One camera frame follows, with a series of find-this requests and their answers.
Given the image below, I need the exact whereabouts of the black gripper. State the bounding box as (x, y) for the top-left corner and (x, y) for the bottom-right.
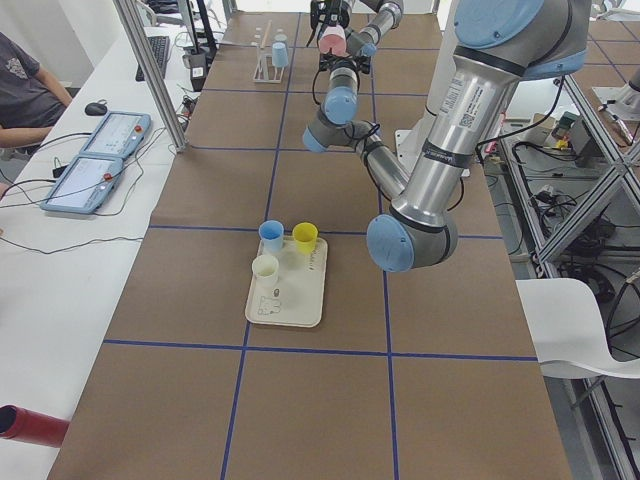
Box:
(319, 54), (371, 75)
(310, 0), (350, 28)

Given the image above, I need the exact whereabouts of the pink plastic cup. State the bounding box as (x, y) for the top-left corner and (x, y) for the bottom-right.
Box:
(318, 25), (348, 57)

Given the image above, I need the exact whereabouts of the light blue plastic cup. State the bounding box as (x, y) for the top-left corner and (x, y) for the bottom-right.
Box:
(271, 41), (289, 69)

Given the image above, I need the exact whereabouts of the yellow plastic cup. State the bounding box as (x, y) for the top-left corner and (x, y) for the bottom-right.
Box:
(292, 222), (318, 255)

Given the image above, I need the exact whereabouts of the pale green plastic cup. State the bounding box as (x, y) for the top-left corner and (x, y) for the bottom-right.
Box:
(251, 254), (279, 287)

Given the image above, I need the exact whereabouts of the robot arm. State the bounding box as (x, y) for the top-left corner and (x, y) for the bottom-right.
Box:
(307, 1), (404, 58)
(303, 1), (591, 272)

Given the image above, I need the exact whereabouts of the black keyboard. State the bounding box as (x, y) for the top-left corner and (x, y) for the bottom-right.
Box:
(147, 35), (171, 78)

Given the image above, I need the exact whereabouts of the upper teach pendant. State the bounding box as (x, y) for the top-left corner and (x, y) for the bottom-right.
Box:
(80, 111), (151, 159)

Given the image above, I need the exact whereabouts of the teach pendant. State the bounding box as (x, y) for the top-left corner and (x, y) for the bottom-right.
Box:
(39, 154), (124, 215)
(80, 111), (151, 159)

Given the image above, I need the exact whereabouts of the black computer mouse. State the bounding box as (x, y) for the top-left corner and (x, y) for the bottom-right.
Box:
(84, 102), (108, 116)

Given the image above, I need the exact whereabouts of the cream plastic tray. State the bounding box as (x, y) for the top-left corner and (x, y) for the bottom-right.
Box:
(245, 236), (328, 328)

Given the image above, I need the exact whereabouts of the lower teach pendant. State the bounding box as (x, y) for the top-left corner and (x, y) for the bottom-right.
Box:
(39, 154), (124, 215)

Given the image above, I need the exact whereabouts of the seated person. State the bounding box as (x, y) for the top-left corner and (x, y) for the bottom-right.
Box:
(1, 34), (72, 149)

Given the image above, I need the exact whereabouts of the white chair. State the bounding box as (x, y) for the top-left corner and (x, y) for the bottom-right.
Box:
(516, 278), (639, 379)

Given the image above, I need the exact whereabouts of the red cylinder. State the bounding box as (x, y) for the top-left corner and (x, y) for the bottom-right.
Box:
(1, 405), (69, 448)

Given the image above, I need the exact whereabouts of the white wire cup rack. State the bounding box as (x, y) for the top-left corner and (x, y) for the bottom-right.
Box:
(252, 20), (289, 84)

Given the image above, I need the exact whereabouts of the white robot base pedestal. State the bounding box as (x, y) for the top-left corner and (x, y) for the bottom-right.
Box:
(396, 0), (459, 171)

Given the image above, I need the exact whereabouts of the aluminium frame post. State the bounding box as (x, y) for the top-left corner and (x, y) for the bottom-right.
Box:
(113, 0), (187, 153)

